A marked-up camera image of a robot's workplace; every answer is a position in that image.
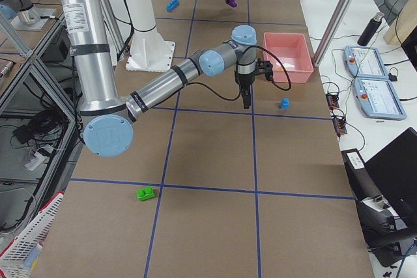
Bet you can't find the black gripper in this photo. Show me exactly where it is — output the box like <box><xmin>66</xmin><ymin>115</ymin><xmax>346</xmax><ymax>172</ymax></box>
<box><xmin>235</xmin><ymin>72</ymin><xmax>254</xmax><ymax>109</ymax></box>

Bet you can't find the purple block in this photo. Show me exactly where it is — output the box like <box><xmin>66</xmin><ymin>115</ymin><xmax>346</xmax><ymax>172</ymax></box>
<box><xmin>225</xmin><ymin>0</ymin><xmax>238</xmax><ymax>8</ymax></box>

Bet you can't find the small blue block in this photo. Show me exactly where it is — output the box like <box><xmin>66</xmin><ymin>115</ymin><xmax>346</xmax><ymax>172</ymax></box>
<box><xmin>280</xmin><ymin>98</ymin><xmax>290</xmax><ymax>109</ymax></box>

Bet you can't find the long blue block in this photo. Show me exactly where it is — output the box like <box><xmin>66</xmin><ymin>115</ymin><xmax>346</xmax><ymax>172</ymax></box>
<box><xmin>166</xmin><ymin>0</ymin><xmax>180</xmax><ymax>12</ymax></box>

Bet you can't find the green block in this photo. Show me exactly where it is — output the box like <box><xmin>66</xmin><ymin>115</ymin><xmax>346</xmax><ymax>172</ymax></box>
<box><xmin>136</xmin><ymin>186</ymin><xmax>156</xmax><ymax>201</ymax></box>

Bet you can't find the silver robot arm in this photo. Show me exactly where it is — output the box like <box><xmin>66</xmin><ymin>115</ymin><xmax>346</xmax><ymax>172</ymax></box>
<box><xmin>60</xmin><ymin>0</ymin><xmax>257</xmax><ymax>157</ymax></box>

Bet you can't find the pink plastic box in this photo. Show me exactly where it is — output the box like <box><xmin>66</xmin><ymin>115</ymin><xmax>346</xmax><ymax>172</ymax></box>
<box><xmin>263</xmin><ymin>33</ymin><xmax>313</xmax><ymax>83</ymax></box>

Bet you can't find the upper orange usb hub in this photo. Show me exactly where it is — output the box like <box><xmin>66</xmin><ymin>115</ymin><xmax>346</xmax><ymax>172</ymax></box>
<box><xmin>325</xmin><ymin>92</ymin><xmax>340</xmax><ymax>109</ymax></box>

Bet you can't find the orange usb hub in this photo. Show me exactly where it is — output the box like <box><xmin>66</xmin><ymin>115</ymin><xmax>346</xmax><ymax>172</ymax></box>
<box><xmin>332</xmin><ymin>117</ymin><xmax>347</xmax><ymax>137</ymax></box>
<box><xmin>325</xmin><ymin>92</ymin><xmax>340</xmax><ymax>109</ymax></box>

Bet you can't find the lower orange usb hub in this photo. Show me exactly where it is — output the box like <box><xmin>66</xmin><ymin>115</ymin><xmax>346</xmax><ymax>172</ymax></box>
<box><xmin>332</xmin><ymin>117</ymin><xmax>347</xmax><ymax>137</ymax></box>

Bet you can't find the upper teach pendant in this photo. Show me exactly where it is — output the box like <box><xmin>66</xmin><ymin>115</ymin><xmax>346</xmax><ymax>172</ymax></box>
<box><xmin>343</xmin><ymin>46</ymin><xmax>388</xmax><ymax>79</ymax></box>

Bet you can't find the teach pendant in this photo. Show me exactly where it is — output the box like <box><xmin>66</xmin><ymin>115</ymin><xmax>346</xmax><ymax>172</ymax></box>
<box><xmin>343</xmin><ymin>46</ymin><xmax>388</xmax><ymax>79</ymax></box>
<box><xmin>353</xmin><ymin>77</ymin><xmax>407</xmax><ymax>120</ymax></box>

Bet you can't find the lower teach pendant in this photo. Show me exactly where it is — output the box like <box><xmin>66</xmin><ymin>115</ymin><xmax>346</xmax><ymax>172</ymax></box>
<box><xmin>353</xmin><ymin>77</ymin><xmax>407</xmax><ymax>120</ymax></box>

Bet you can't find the black bottle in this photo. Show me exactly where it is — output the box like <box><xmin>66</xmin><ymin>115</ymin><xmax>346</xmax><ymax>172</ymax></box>
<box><xmin>357</xmin><ymin>12</ymin><xmax>384</xmax><ymax>46</ymax></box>

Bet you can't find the black laptop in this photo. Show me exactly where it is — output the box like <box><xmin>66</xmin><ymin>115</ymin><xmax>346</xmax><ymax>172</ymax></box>
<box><xmin>365</xmin><ymin>127</ymin><xmax>416</xmax><ymax>227</ymax></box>

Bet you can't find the white plastic basket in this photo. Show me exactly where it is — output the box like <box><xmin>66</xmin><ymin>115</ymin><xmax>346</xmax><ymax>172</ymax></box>
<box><xmin>1</xmin><ymin>191</ymin><xmax>64</xmax><ymax>277</ymax></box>

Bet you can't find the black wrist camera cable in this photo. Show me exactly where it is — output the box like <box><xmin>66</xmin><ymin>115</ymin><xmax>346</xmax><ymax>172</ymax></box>
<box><xmin>182</xmin><ymin>45</ymin><xmax>293</xmax><ymax>102</ymax></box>

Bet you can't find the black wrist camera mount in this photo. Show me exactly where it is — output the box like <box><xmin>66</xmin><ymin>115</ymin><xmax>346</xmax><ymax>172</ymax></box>
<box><xmin>254</xmin><ymin>59</ymin><xmax>273</xmax><ymax>81</ymax></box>

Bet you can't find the white camera stand post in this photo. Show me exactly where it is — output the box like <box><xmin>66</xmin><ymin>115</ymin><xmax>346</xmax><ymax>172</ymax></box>
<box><xmin>126</xmin><ymin>0</ymin><xmax>175</xmax><ymax>72</ymax></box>

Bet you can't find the aluminium frame post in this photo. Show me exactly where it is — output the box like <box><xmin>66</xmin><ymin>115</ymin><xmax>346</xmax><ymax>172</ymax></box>
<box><xmin>312</xmin><ymin>0</ymin><xmax>352</xmax><ymax>67</ymax></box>

